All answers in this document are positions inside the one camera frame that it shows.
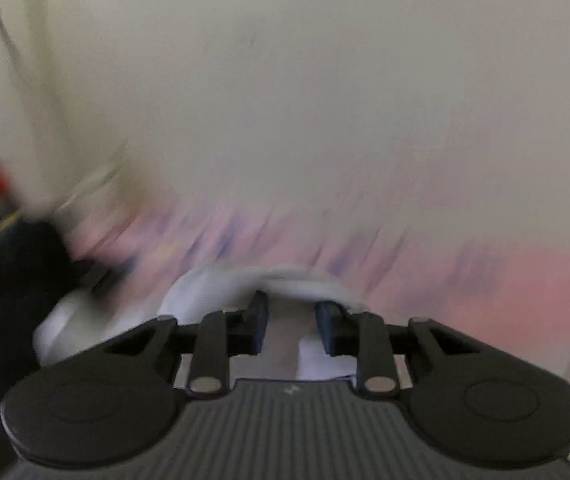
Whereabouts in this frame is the white printed t-shirt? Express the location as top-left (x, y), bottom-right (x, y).
top-left (34, 263), bottom-right (366, 380)

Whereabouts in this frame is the black folded clothes pile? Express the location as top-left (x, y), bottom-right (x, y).
top-left (0, 219), bottom-right (80, 400)

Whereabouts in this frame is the pink floral bed sheet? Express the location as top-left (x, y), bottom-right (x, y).
top-left (70, 202), bottom-right (570, 376)

